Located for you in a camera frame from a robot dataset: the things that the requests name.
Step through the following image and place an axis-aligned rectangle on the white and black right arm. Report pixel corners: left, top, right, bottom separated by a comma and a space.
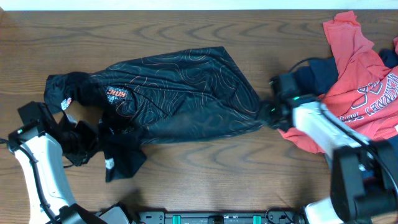
267, 73, 397, 223

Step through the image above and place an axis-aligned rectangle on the dark navy garment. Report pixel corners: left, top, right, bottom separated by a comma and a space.
294, 48, 398, 97

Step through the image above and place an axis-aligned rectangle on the black orange-patterned jersey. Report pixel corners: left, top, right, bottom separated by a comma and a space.
44, 47, 267, 182

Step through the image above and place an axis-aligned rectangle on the black mounting rail base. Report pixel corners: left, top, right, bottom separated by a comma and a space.
132, 207, 307, 224

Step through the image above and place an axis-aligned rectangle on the red printed t-shirt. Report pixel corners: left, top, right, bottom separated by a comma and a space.
277, 11, 398, 155

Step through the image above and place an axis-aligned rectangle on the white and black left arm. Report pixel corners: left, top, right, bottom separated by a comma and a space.
5, 101, 131, 224

